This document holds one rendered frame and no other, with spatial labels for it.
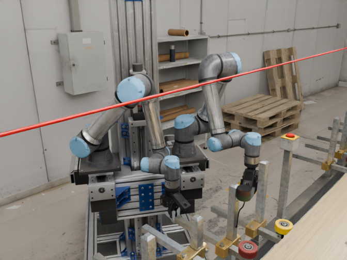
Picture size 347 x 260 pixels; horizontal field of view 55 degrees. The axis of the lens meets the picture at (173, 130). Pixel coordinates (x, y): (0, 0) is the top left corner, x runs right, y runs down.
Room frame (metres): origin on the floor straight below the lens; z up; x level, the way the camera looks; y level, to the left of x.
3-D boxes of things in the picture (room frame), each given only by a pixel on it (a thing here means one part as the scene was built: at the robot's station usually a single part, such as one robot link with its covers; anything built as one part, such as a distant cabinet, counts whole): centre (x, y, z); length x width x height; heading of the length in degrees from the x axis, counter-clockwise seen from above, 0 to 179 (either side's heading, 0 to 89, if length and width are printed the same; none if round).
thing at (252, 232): (1.41, -0.42, 0.81); 0.14 x 0.06 x 0.05; 136
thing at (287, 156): (1.62, -0.61, 0.93); 0.05 x 0.05 x 0.45; 46
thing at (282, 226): (1.30, -0.51, 0.85); 0.08 x 0.08 x 0.11
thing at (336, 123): (2.15, -1.12, 0.91); 0.04 x 0.04 x 0.48; 46
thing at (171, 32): (4.25, -0.07, 1.59); 0.30 x 0.08 x 0.08; 42
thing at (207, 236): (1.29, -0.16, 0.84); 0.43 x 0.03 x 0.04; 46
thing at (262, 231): (1.43, -0.37, 0.81); 0.44 x 0.03 x 0.04; 46
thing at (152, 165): (1.50, 0.10, 1.12); 0.11 x 0.11 x 0.08; 73
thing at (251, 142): (1.51, -0.39, 1.22); 0.09 x 0.08 x 0.11; 30
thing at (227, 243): (1.23, -0.25, 0.85); 0.14 x 0.06 x 0.05; 136
